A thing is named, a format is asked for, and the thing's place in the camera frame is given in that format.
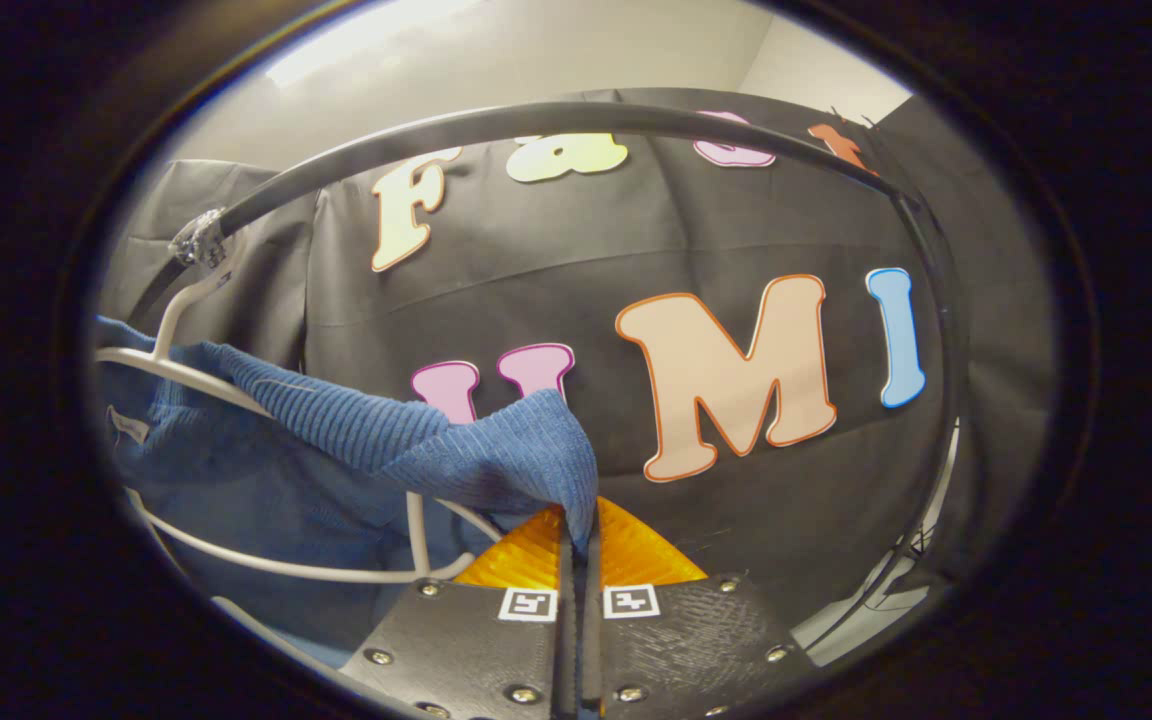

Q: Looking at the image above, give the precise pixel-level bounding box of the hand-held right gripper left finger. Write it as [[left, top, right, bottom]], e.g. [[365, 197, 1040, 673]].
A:
[[341, 505, 578, 719]]

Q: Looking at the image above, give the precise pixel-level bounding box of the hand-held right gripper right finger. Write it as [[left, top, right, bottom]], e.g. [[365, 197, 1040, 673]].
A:
[[581, 497, 823, 719]]

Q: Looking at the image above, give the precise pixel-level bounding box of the white hanger with taped hook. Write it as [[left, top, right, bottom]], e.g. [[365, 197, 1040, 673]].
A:
[[94, 208, 505, 587]]

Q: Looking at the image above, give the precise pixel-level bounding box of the blue corduroy shirt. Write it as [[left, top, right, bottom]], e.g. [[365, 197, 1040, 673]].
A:
[[94, 315, 600, 671]]

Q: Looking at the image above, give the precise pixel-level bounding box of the black clothes rack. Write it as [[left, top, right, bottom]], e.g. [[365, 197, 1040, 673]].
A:
[[124, 100, 967, 651]]

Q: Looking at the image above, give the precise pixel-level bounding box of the black tripod stand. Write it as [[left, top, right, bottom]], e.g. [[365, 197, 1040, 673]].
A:
[[876, 518, 939, 601]]

